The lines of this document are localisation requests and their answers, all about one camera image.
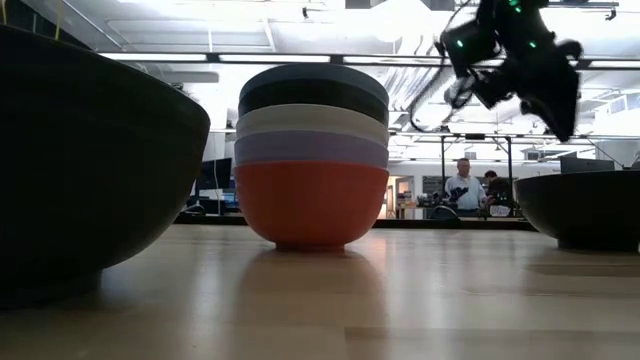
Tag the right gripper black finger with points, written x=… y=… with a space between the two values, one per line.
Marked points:
x=570 y=85
x=500 y=90

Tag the black bowl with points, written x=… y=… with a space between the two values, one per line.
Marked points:
x=312 y=95
x=85 y=175
x=585 y=210

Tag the blue bowl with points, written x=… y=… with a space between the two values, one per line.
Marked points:
x=312 y=72

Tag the white bowl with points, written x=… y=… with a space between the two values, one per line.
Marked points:
x=310 y=119

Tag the lavender bowl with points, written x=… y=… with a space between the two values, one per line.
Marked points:
x=310 y=149

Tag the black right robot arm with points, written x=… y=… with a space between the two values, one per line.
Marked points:
x=520 y=25

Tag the black monitor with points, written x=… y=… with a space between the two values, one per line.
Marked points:
x=585 y=165
x=215 y=175

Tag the person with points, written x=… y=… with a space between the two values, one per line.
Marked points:
x=497 y=195
x=465 y=192

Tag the coral red bowl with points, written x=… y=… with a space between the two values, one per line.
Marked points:
x=310 y=205

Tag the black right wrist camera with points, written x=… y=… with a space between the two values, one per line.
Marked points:
x=467 y=47

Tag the black frame clamp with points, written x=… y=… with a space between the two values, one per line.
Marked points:
x=445 y=209
x=194 y=206

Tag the black aluminium table frame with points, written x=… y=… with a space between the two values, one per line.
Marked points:
x=410 y=223

